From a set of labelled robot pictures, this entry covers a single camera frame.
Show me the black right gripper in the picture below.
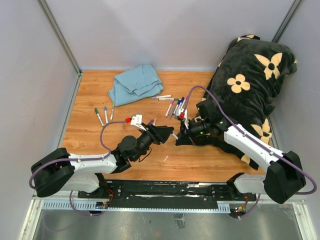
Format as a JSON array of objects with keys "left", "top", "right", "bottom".
[{"left": 175, "top": 118, "right": 209, "bottom": 145}]

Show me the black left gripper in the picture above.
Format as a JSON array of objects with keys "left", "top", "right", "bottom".
[{"left": 132, "top": 122, "right": 174, "bottom": 161}]

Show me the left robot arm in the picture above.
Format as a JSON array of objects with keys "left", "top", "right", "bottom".
[{"left": 28, "top": 123, "right": 174, "bottom": 198}]

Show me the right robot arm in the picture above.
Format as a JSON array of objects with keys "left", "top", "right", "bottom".
[{"left": 175, "top": 99, "right": 306, "bottom": 204}]

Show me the grey marker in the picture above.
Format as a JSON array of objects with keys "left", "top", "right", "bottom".
[{"left": 169, "top": 99, "right": 181, "bottom": 119}]

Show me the blue cap marker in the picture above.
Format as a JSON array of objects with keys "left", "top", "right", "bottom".
[{"left": 171, "top": 99, "right": 182, "bottom": 116}]

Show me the pink cap marker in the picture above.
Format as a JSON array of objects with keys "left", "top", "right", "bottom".
[{"left": 164, "top": 100, "right": 175, "bottom": 118}]

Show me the dark blue marker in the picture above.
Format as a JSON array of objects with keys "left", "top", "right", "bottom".
[{"left": 174, "top": 97, "right": 185, "bottom": 119}]

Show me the lilac cap marker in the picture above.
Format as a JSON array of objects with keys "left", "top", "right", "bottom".
[{"left": 151, "top": 94, "right": 172, "bottom": 100}]

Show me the light blue folded cloth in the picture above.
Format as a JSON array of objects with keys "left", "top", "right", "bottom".
[{"left": 108, "top": 64, "right": 164, "bottom": 107}]

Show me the dark green cap marker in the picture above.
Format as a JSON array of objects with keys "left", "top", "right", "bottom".
[{"left": 94, "top": 108, "right": 104, "bottom": 127}]

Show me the black floral plush blanket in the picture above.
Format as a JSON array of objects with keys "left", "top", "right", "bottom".
[{"left": 174, "top": 34, "right": 298, "bottom": 171}]

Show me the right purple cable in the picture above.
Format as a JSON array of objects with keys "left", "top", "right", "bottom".
[{"left": 186, "top": 85, "right": 318, "bottom": 221}]

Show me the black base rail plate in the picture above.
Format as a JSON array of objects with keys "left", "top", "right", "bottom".
[{"left": 77, "top": 179, "right": 257, "bottom": 211}]

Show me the aluminium frame rail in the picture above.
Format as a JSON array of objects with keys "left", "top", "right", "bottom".
[{"left": 32, "top": 191, "right": 71, "bottom": 200}]

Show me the right corner metal post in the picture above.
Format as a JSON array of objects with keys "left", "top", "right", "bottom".
[{"left": 271, "top": 0, "right": 304, "bottom": 43}]

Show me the corner metal post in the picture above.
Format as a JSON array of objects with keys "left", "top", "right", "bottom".
[
  {"left": 271, "top": 0, "right": 304, "bottom": 43},
  {"left": 36, "top": 0, "right": 83, "bottom": 75}
]

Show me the left corner metal post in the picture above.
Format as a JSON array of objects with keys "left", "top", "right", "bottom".
[{"left": 36, "top": 0, "right": 83, "bottom": 75}]

